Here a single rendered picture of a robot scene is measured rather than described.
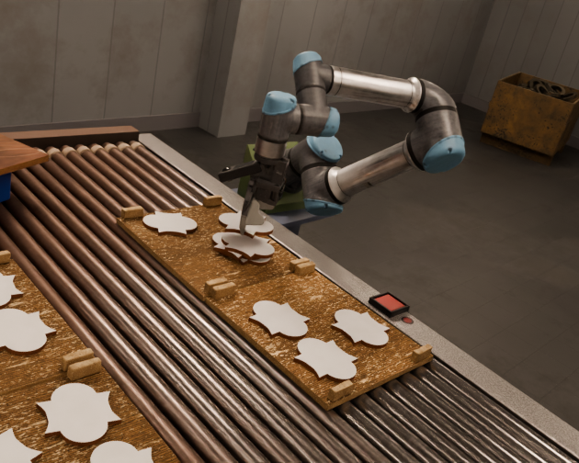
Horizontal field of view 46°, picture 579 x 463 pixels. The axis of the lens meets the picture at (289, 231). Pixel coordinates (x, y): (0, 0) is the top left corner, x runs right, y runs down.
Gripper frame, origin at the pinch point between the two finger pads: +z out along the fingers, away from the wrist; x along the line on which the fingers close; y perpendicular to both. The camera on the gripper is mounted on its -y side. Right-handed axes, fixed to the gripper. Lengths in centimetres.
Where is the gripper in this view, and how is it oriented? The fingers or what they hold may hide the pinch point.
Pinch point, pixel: (245, 223)
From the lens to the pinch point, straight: 176.7
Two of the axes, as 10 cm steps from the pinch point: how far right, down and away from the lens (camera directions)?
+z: -2.1, 8.8, 4.3
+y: 9.5, 2.8, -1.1
